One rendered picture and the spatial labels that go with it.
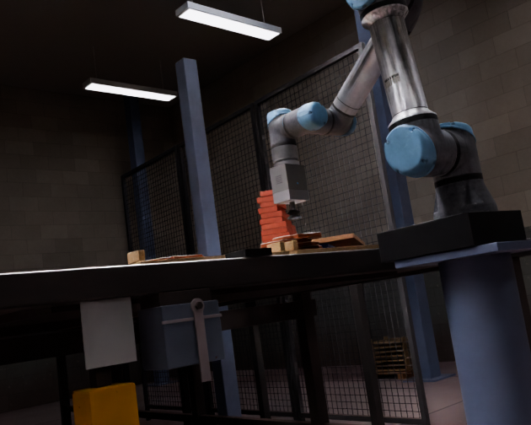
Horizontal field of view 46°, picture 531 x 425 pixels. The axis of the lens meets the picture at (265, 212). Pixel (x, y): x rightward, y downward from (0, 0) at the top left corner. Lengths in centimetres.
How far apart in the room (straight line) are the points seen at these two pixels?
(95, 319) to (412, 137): 78
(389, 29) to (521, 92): 521
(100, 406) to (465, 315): 83
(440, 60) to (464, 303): 586
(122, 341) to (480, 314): 79
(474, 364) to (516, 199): 518
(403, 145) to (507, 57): 544
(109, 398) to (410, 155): 82
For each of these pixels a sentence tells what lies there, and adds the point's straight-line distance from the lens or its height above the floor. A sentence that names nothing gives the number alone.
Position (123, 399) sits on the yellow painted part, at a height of 67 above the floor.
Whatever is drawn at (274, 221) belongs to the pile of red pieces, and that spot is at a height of 117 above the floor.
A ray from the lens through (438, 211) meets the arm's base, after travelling 157.
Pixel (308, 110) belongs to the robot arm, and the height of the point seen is 131.
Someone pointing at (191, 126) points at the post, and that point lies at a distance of 387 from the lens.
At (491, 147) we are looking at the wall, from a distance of 680.
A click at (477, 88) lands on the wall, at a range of 696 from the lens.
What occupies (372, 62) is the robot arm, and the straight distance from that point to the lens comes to 177.
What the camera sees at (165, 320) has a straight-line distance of 123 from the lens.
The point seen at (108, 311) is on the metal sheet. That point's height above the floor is 83.
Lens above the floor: 79
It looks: 9 degrees up
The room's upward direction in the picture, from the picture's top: 8 degrees counter-clockwise
